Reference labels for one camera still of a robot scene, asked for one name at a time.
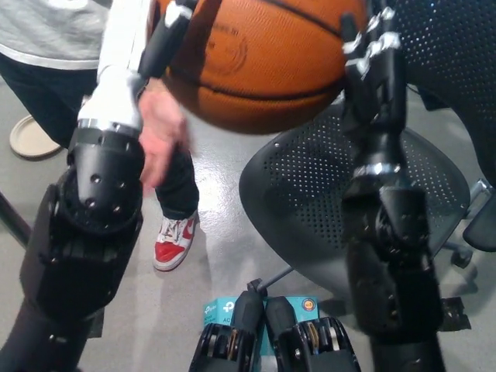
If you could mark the person left hand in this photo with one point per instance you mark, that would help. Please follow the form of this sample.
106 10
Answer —
160 139

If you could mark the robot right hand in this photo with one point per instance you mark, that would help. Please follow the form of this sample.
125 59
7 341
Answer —
377 116

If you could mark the orange NBA basketball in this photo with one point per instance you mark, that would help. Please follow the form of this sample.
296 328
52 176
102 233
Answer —
263 69

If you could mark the black perforated office chair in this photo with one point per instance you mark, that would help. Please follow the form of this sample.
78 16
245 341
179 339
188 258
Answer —
302 186

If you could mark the black chair armrest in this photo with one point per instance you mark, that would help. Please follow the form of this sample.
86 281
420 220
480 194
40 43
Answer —
482 228

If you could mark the black chair caster wheel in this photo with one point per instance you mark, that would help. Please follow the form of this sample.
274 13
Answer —
462 259

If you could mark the black robot legs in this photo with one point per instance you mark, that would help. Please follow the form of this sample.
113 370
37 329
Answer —
310 348

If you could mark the red white sneaker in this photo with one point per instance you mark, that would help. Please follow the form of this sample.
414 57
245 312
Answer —
174 244

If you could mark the beige paper plate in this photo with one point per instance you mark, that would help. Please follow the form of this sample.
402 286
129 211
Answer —
29 139

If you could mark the grey t-shirt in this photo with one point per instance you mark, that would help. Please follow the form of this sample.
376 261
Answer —
46 27

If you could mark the black stand pole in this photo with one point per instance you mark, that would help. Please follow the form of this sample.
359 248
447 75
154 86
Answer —
13 221

